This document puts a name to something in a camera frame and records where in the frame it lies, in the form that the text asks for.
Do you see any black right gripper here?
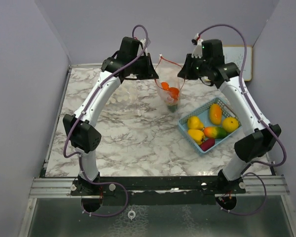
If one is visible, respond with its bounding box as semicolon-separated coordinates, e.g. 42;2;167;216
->
178;54;211;81

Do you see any yellow toy pepper lower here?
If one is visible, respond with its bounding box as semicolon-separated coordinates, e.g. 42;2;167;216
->
188;129;205;145

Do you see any yellow toy pepper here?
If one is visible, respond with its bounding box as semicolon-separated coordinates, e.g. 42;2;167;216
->
187;116;204;130
188;129;205;145

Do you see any clear zip bag orange zipper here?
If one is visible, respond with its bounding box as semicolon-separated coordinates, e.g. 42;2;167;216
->
155;54;185;107

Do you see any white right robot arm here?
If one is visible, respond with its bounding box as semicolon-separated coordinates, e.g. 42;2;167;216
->
178;39;281;193

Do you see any orange toy pepper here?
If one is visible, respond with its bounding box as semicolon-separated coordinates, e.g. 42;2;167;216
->
161;81;170;91

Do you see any yellow toy pepper upper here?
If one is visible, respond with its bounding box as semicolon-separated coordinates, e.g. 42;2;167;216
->
187;116;204;130

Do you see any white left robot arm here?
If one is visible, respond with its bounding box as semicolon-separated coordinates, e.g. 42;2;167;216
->
63;37;159;195

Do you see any orange toy pumpkin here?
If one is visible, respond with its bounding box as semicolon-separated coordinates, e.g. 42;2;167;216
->
168;87;180;100

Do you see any small whiteboard with writing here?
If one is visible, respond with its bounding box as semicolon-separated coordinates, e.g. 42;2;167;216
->
223;45;253;81

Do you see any green orange toy mango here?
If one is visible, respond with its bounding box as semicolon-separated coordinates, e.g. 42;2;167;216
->
203;126;228;139

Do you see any purple toy eggplant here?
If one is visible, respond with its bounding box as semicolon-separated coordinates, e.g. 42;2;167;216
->
200;138;216;152

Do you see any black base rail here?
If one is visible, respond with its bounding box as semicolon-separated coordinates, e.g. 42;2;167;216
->
71;176;245;206

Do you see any aluminium frame rail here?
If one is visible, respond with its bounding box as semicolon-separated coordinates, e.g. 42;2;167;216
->
29;177;74;198

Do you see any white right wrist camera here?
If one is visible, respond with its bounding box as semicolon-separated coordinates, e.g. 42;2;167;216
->
191;45;203;58

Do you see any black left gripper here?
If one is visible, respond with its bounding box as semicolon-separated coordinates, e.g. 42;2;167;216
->
129;52;158;80

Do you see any orange yellow toy mango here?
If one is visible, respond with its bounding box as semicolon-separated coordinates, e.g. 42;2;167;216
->
209;104;222;125

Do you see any yellow toy lemon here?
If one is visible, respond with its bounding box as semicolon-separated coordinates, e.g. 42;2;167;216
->
222;117;239;133

